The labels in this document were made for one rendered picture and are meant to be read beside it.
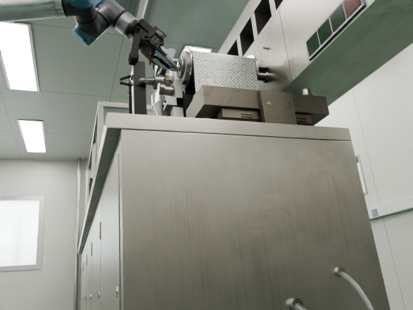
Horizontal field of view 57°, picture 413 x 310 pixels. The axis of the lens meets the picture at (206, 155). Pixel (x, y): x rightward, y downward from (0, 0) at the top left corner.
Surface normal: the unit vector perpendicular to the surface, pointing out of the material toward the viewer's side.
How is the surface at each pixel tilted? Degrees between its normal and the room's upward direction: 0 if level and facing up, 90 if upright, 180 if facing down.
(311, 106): 90
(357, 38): 180
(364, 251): 90
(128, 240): 90
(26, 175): 90
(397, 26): 180
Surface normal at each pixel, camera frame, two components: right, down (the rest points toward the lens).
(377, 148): -0.94, -0.03
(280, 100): 0.33, -0.34
